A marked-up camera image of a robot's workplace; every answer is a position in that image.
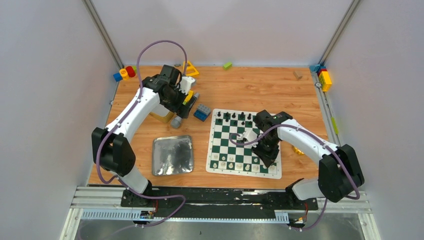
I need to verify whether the coloured brick stack right corner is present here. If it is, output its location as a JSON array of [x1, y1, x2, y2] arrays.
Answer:
[[309, 64, 333, 93]]

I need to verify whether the grey toy microphone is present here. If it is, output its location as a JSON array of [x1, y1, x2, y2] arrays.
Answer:
[[170, 92, 200, 129]]

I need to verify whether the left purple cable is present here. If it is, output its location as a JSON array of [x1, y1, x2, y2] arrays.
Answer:
[[96, 40, 188, 229]]

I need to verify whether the silver tin lid tray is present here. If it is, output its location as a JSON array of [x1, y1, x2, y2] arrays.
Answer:
[[151, 135, 194, 177]]

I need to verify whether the brown wooden block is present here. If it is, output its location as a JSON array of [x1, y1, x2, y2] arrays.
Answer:
[[293, 71, 303, 80]]

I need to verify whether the yellow triangle toy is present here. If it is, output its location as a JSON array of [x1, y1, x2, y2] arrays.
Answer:
[[182, 60, 200, 77]]

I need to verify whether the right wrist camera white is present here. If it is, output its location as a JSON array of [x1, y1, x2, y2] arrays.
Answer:
[[240, 129, 259, 146]]

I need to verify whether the purple cable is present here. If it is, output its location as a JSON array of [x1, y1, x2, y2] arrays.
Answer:
[[228, 124, 361, 232], [96, 40, 188, 229]]

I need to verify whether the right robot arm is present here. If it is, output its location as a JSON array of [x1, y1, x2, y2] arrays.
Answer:
[[252, 110, 365, 209]]

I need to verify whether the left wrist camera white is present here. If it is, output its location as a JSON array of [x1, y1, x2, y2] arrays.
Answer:
[[179, 76, 196, 95]]

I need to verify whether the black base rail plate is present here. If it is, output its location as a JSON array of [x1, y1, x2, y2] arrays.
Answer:
[[120, 186, 319, 219]]

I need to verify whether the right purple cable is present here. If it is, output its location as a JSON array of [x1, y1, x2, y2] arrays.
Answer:
[[228, 124, 361, 232]]

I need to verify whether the coloured blocks cluster left corner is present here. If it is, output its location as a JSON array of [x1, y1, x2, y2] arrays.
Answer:
[[112, 66, 137, 82]]

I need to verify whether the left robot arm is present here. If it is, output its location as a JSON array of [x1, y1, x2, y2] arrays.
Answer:
[[91, 65, 197, 207]]

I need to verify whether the green block at back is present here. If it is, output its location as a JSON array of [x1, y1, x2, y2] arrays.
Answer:
[[222, 61, 233, 70]]

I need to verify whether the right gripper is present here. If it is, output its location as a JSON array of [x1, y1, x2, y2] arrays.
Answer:
[[250, 135, 280, 168]]

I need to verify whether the grey and blue brick stack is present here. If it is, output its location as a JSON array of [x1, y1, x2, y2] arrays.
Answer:
[[193, 104, 211, 122]]

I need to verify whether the square metal tin box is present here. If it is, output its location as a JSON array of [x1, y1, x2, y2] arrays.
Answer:
[[149, 104, 175, 124]]

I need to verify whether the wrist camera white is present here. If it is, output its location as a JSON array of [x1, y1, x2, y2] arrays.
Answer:
[[179, 76, 196, 95], [240, 129, 259, 146]]

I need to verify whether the green white chess board mat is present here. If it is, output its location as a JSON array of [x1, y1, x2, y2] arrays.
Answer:
[[205, 108, 283, 179]]

